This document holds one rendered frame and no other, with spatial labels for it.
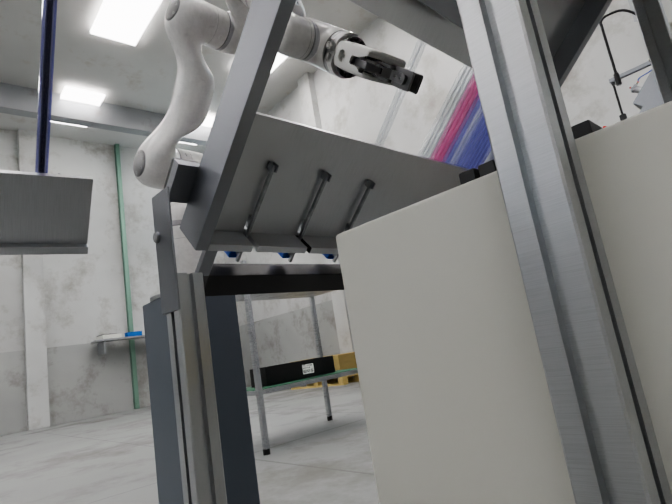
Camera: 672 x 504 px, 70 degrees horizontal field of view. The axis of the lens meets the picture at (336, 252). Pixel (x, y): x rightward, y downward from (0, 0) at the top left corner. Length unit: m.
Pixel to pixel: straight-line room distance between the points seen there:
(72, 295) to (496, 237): 9.82
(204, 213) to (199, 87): 0.72
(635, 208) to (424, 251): 0.16
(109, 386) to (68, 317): 1.45
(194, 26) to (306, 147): 0.66
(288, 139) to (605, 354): 0.55
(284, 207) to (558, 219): 0.56
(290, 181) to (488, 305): 0.48
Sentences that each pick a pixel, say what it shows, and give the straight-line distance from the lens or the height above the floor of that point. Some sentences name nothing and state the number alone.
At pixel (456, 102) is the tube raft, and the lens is 0.99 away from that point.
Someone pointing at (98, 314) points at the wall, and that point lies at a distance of 10.12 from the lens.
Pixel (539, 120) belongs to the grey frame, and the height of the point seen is 0.63.
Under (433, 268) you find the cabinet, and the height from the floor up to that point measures 0.56.
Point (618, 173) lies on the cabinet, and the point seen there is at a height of 0.59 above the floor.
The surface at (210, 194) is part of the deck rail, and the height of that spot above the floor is 0.74.
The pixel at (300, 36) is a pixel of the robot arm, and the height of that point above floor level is 1.08.
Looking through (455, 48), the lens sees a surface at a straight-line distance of 0.92.
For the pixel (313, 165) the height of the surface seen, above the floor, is 0.80.
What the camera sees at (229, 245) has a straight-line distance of 0.74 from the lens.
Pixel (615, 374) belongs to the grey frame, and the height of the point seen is 0.47.
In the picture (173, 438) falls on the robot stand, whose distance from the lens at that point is 1.27.
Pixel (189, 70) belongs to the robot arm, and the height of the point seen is 1.26.
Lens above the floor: 0.51
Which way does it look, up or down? 11 degrees up
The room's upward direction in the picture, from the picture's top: 9 degrees counter-clockwise
